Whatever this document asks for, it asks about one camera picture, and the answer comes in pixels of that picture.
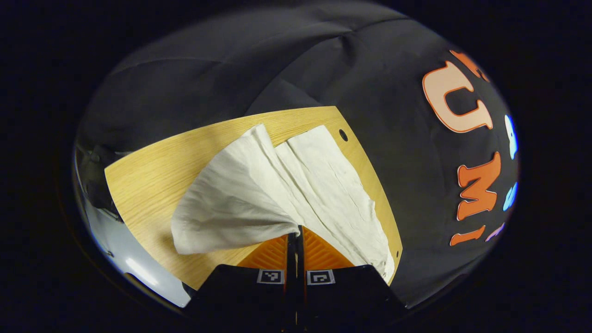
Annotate white jeans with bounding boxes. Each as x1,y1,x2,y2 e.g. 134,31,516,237
170,123,396,284

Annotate black backdrop cloth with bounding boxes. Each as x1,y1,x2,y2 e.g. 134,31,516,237
74,2,521,308

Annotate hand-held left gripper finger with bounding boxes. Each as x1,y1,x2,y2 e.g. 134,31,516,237
184,234,297,332
296,225,407,332

